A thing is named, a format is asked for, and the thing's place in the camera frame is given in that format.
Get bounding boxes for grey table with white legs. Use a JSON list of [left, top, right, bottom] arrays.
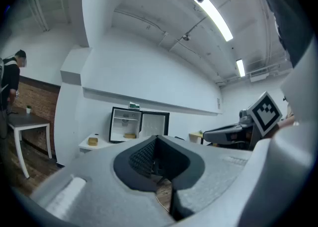
[[6, 107, 53, 179]]

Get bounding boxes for ceiling tube light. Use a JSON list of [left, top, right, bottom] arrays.
[[193, 0, 234, 42], [236, 59, 246, 77]]

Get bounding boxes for person's black shirt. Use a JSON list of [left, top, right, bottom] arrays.
[[252, 0, 315, 69]]

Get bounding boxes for person's right forearm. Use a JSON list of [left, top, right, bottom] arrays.
[[277, 117, 296, 130]]

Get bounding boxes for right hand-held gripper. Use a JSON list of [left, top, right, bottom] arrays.
[[202, 91, 284, 151]]

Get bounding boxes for small yellow table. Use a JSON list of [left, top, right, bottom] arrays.
[[188, 131, 205, 145]]

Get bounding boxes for low white table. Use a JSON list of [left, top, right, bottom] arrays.
[[79, 133, 126, 153]]

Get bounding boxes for white air conditioner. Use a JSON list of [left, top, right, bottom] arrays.
[[249, 73, 269, 83]]

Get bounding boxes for white ceiling pipes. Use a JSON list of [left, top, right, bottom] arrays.
[[20, 0, 50, 32]]

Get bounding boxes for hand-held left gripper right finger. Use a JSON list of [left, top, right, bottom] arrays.
[[157, 135, 206, 191]]

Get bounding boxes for black and white refrigerator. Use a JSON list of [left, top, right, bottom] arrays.
[[108, 106, 170, 144]]

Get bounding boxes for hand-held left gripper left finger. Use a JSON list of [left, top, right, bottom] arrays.
[[113, 135, 159, 193]]

